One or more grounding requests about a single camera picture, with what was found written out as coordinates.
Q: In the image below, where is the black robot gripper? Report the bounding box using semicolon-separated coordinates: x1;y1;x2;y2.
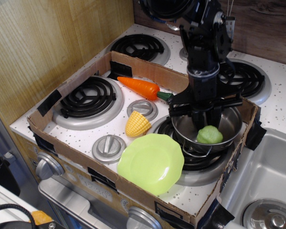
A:
167;69;243;131

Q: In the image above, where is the green toy broccoli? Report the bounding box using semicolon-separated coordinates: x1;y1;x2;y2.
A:
196;125;223;145

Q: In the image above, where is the stainless steel pan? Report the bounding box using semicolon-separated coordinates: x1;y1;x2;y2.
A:
171;107;242;154

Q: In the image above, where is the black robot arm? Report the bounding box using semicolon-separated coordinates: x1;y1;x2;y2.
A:
139;0;242;130

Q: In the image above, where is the rear right black burner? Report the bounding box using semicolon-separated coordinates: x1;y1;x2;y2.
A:
219;59;272;105

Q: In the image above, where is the black burner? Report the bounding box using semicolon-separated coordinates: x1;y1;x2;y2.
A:
53;76;124;131
219;59;272;105
106;34;170;66
147;116;235;187

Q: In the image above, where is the front right black burner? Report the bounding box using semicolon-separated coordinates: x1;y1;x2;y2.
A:
147;116;235;187

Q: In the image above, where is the silver knob centre stove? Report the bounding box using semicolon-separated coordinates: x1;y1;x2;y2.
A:
127;99;158;121

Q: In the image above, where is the silver knob stove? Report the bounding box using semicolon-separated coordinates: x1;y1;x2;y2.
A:
127;99;158;121
92;135;126;164
179;48;188;62

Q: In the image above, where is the orange toy carrot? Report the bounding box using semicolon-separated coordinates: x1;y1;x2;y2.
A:
117;76;173;101

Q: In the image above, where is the silver knob rear stove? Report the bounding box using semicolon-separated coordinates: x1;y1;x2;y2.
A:
179;48;188;62

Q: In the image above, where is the light green plastic plate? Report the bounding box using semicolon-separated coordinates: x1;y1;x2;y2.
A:
117;134;184;196

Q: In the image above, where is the yellow toy corn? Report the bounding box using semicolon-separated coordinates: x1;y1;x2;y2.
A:
125;111;152;137

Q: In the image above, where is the silver sink basin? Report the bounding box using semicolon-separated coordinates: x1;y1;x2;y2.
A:
220;129;286;229

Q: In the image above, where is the rear left black burner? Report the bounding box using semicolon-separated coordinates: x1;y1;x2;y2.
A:
106;34;170;66

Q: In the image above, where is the hanging silver spatula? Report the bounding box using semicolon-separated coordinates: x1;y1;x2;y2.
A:
226;0;235;39

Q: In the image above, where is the silver knob front stove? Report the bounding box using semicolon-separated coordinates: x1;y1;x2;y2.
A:
92;135;126;164

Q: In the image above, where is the front left black burner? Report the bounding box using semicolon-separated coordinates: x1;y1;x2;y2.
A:
53;76;124;131

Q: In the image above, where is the silver sink drain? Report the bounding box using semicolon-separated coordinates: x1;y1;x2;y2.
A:
241;198;286;229

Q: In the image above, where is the cardboard fence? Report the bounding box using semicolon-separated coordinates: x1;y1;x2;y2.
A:
28;52;260;226

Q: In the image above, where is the right oven front knob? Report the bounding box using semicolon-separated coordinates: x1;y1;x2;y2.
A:
126;206;162;229

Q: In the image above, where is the oven knob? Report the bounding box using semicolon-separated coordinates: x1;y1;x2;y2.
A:
35;152;64;180
126;206;162;229

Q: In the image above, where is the left oven front knob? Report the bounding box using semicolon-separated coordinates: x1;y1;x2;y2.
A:
35;152;64;180

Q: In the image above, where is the orange toy bottom left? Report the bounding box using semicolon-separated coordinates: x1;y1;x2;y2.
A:
31;210;53;226

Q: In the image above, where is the silver oven door handle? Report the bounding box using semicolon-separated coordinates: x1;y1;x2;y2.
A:
38;177;110;229

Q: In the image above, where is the black cable bottom left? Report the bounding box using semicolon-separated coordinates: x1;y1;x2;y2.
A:
0;203;36;229

